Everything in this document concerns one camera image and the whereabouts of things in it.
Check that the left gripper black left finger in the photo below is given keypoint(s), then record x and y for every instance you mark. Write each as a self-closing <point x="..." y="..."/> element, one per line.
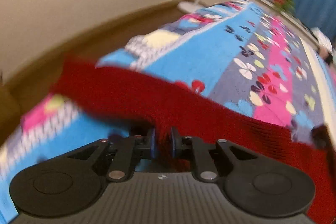
<point x="70" y="183"/>

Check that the red knitted sweater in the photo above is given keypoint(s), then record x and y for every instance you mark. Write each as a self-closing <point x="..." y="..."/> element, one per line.
<point x="123" y="94"/>

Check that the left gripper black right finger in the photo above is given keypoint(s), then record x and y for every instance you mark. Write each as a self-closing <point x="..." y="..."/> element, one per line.
<point x="254" y="183"/>

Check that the white clothes on sill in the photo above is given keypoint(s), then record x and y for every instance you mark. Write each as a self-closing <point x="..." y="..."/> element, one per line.
<point x="324" y="44"/>

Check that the colourful floral bed blanket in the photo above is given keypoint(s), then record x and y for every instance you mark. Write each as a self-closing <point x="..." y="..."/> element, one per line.
<point x="235" y="54"/>

